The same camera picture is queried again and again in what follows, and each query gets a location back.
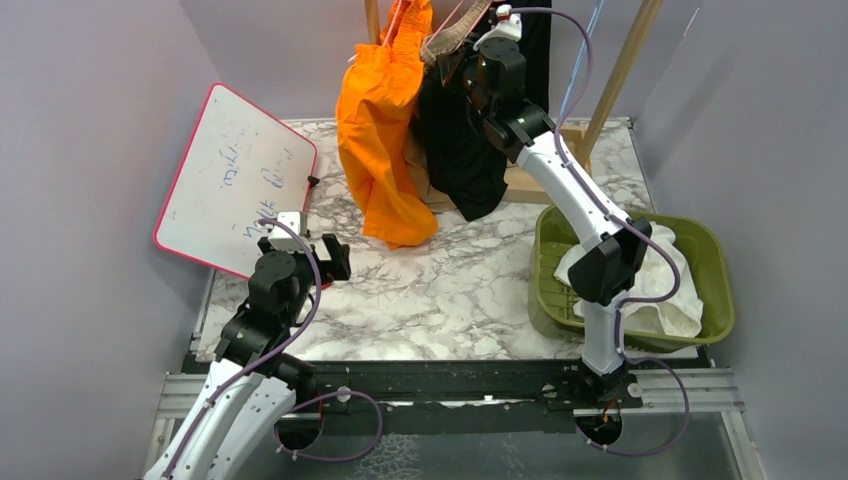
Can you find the black shorts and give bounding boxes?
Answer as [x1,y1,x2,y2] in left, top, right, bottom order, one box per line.
[413,14,552,221]

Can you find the blue wire hanger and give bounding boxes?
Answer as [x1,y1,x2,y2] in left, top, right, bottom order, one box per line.
[559,0,606,119]

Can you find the olive green plastic basket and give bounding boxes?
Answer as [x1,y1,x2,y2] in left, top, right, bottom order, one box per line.
[527,206,735,354]

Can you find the white shorts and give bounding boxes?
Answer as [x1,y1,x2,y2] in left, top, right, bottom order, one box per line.
[553,223,705,339]

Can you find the pink wire hanger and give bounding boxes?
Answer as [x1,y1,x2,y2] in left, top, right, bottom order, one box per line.
[374,1,465,73]

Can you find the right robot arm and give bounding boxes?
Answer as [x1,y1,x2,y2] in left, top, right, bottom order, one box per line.
[440,37,651,407]

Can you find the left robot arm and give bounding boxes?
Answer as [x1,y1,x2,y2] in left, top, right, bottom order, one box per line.
[144,234,351,479]

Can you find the orange shorts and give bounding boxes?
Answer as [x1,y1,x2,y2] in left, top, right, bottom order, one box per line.
[336,1,438,249]

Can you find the beige garment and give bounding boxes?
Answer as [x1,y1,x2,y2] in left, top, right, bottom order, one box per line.
[437,0,492,58]

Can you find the wooden clothes rack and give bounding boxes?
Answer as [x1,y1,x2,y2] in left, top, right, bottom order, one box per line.
[365,1,664,213]

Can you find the pink framed whiteboard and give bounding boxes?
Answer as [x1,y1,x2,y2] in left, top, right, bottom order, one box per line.
[153,83,318,278]

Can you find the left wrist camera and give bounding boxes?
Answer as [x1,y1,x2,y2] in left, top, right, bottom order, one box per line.
[258,211,308,253]

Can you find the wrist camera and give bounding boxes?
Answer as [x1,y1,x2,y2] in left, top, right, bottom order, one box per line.
[258,211,308,253]
[473,3,522,51]

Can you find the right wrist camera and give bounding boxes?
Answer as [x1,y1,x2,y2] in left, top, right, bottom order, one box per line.
[473,3,522,51]

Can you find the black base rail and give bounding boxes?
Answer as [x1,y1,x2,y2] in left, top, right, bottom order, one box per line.
[313,360,746,434]

